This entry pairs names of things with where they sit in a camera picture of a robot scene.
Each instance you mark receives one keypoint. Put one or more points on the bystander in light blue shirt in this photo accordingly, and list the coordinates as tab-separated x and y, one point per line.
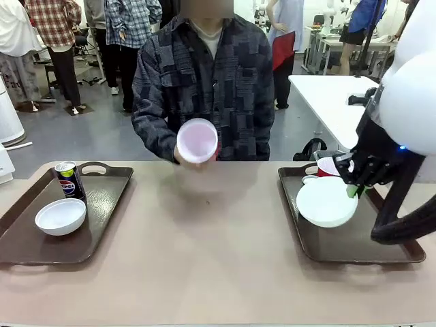
289	20

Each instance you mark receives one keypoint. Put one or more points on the brown plastic serving tray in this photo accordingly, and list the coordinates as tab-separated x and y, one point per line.
334	245
102	211

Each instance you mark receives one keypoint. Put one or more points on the person's left forearm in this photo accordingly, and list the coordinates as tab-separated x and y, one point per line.
264	129

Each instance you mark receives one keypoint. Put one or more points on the person's right forearm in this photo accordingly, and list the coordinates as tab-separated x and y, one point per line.
150	136

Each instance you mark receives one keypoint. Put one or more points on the black office chair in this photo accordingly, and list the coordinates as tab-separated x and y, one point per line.
81	41

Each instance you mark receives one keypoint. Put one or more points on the white bowl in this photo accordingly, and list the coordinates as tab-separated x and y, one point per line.
59	218
323	204

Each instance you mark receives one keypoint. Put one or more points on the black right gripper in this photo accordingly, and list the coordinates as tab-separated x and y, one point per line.
373	139

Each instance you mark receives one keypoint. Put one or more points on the red plastic cup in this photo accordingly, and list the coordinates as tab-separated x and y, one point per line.
325	168
195	139

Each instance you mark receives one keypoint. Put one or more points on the bystander in grey shirt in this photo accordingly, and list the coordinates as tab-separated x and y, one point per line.
95	13

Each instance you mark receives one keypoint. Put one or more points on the black bag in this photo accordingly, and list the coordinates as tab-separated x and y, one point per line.
310	151

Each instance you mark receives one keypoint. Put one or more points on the white background desk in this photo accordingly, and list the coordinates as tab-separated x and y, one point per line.
378	44

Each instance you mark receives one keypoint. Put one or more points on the bystander in blue top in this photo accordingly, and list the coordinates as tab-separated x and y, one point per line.
361	13

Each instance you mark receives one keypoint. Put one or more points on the black vertical pole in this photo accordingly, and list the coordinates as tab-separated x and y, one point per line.
368	44

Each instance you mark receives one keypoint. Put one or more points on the black Pepsi can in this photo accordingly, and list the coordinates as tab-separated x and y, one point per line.
69	185

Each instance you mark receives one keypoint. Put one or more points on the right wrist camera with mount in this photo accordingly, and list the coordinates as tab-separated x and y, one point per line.
357	100

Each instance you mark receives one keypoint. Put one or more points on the person in dark patchwork shirt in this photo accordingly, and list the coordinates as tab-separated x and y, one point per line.
231	85

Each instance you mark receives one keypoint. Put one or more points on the white background table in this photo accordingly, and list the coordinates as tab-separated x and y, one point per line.
323	95

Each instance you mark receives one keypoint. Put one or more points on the bystander in white shirt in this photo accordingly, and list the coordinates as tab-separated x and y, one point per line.
13	30

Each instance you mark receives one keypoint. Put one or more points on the person's right hand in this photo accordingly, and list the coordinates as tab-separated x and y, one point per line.
177	156

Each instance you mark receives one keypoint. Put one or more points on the bystander in red plaid shirt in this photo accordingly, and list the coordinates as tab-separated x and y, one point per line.
54	20

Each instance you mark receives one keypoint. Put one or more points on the bystander in blue plaid shirt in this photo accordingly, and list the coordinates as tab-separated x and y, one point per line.
126	24

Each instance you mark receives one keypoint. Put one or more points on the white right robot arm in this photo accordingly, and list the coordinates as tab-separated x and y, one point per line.
412	85

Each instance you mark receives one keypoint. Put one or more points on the white cylindrical appliance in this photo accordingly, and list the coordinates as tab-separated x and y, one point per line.
10	112

